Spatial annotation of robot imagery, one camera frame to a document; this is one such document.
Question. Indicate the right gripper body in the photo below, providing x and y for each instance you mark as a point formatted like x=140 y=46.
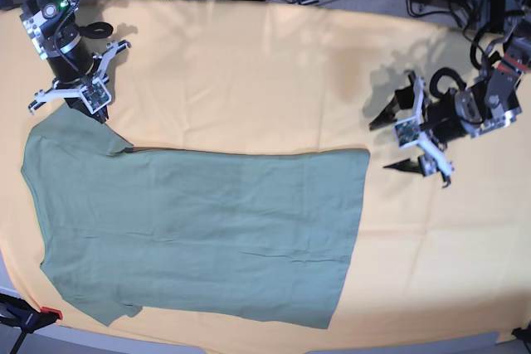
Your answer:
x=72 y=69

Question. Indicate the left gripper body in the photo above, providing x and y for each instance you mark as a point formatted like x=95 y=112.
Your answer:
x=441 y=118

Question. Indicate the green T-shirt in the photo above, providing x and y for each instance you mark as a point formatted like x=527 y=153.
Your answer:
x=260 y=237

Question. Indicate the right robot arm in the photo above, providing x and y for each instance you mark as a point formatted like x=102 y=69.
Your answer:
x=51 y=26

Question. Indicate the black corner clamp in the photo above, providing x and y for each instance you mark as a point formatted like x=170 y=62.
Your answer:
x=523 y=334

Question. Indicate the black red table clamp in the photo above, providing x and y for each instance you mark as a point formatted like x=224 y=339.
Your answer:
x=17 y=313

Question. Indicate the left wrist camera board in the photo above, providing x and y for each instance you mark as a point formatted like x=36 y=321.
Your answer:
x=407 y=132

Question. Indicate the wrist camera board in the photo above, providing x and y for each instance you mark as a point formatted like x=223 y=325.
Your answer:
x=95 y=97
x=407 y=132

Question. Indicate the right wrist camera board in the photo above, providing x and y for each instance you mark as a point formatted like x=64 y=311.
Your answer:
x=95 y=97

